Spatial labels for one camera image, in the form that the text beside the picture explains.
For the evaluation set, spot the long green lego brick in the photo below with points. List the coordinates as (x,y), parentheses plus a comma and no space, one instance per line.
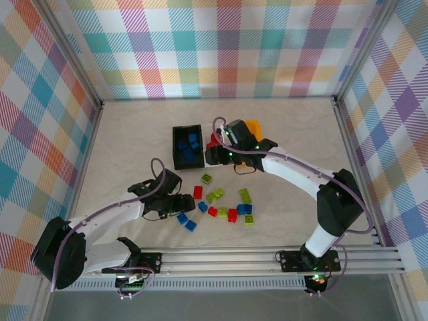
(245,195)

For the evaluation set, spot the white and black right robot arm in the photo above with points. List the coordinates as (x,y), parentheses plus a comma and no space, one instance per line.
(322,240)

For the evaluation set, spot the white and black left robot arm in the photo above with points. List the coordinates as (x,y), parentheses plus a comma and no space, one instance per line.
(107,217)

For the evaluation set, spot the white rectangular container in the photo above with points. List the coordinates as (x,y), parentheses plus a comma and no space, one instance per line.
(208,129)

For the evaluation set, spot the orange rectangular container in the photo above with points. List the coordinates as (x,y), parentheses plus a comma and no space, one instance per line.
(254,128)

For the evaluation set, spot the black rectangular container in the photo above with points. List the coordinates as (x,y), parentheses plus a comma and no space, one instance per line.
(176,150)

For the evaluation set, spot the left controller board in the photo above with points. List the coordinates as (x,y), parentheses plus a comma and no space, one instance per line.
(132,284)

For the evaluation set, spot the controller board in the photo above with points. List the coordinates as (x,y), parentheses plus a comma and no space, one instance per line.
(132,284)
(317,280)

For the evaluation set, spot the right controller board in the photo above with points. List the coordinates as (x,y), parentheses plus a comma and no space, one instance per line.
(317,280)

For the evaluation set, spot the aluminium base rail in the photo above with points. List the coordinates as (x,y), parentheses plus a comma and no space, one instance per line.
(217,261)

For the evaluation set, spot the aluminium side frame rail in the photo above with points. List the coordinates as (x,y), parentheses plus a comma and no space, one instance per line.
(351,150)
(89,143)

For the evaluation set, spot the aluminium frame post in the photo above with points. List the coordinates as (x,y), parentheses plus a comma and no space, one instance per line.
(70,50)
(364,50)

